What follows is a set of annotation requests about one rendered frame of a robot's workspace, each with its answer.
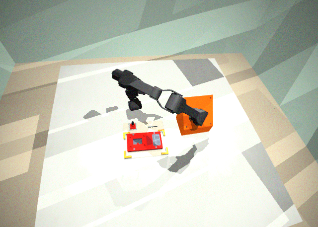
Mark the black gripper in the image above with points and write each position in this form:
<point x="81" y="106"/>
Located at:
<point x="134" y="103"/>

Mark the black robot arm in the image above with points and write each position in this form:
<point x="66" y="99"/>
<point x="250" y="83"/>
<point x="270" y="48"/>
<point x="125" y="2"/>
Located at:
<point x="175" y="104"/>

